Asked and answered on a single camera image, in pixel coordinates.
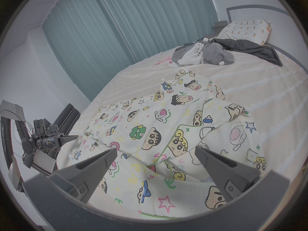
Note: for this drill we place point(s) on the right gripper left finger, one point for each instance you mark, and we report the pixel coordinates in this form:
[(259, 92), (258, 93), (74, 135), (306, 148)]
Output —
[(84, 179)]

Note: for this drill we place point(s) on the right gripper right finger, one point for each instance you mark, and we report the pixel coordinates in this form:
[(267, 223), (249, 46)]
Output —
[(231, 174)]

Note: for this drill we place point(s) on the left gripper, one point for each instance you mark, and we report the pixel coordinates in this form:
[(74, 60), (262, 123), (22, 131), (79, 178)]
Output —
[(54, 139)]

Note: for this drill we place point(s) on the white printed pyjama top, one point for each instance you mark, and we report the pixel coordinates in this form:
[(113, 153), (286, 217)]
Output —
[(154, 119)]

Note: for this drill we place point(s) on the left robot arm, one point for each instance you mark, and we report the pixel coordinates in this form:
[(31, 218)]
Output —
[(12, 109)]

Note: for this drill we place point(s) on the bed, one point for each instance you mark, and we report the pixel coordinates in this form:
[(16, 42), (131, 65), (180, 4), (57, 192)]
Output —
[(264, 92)]

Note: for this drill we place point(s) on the blue-green curtain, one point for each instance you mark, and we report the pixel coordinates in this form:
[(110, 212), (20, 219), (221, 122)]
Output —
[(79, 44), (163, 15)]

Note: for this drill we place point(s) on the grey and white garment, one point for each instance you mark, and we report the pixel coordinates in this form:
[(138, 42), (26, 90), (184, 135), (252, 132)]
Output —
[(216, 55)]

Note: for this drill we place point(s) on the pink garment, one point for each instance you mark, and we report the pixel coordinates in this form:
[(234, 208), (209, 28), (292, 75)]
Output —
[(163, 61)]

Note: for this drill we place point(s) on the black garment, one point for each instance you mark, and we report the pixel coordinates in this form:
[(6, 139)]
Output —
[(252, 47)]

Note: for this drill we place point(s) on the dark grey garment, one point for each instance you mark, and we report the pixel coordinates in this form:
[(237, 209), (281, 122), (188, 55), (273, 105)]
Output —
[(192, 43)]

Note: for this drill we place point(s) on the white printed pillow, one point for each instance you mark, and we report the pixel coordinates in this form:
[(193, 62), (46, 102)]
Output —
[(245, 30)]

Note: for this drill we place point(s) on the grey bedside table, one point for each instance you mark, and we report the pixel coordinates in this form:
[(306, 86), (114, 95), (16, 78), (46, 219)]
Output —
[(220, 25)]

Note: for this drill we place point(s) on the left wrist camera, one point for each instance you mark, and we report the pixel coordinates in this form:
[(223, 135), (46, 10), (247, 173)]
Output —
[(53, 128)]

